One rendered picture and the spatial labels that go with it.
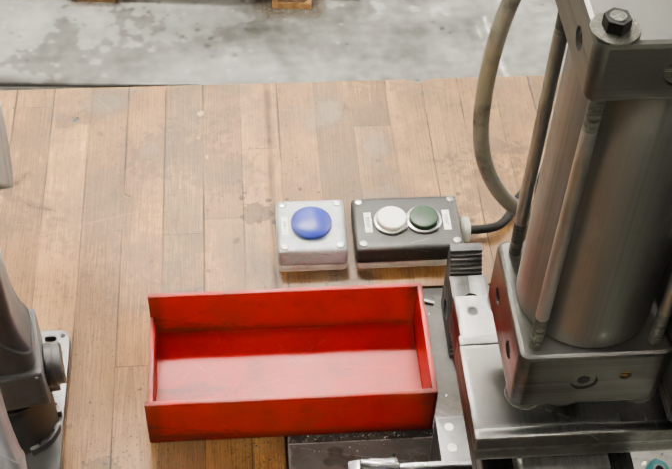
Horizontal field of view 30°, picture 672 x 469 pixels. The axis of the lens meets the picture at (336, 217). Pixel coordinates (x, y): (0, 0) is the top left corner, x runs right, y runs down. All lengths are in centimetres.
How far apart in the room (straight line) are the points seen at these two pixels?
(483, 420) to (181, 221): 55
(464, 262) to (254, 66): 169
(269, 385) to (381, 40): 179
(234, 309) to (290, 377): 8
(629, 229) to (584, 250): 3
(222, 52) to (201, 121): 145
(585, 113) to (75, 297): 73
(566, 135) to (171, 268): 67
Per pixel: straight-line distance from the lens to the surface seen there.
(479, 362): 83
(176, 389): 115
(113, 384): 117
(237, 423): 110
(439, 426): 104
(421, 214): 124
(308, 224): 122
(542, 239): 69
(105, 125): 138
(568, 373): 75
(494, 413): 81
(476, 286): 114
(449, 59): 283
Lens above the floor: 186
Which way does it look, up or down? 49 degrees down
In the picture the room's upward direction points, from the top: 2 degrees clockwise
